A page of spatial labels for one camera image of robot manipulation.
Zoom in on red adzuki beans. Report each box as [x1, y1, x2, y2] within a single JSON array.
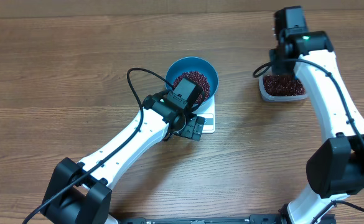
[[172, 71, 308, 102]]

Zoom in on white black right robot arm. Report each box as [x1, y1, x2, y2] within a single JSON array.
[[271, 6, 364, 223]]

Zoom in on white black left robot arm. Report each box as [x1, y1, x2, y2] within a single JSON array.
[[39, 78, 204, 224]]

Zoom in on white digital kitchen scale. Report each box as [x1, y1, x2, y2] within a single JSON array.
[[195, 96, 216, 134]]

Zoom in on teal plastic bowl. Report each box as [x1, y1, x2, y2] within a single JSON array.
[[166, 57, 219, 106]]

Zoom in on clear plastic container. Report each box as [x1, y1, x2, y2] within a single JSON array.
[[259, 75, 308, 103]]

